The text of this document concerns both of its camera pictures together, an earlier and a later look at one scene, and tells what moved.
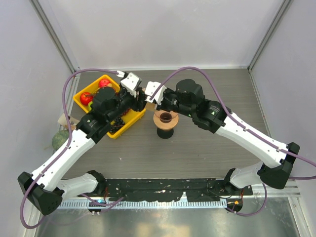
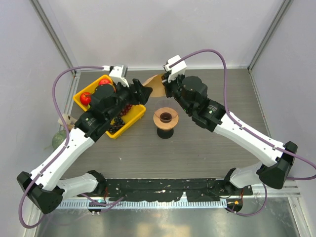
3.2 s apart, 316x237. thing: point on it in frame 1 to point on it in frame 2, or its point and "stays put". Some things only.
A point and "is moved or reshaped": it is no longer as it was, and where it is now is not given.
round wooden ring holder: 166,126 stays put
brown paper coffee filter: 150,105 is moved or reshaped
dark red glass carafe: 165,134 stays put
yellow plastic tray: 129,117 stays put
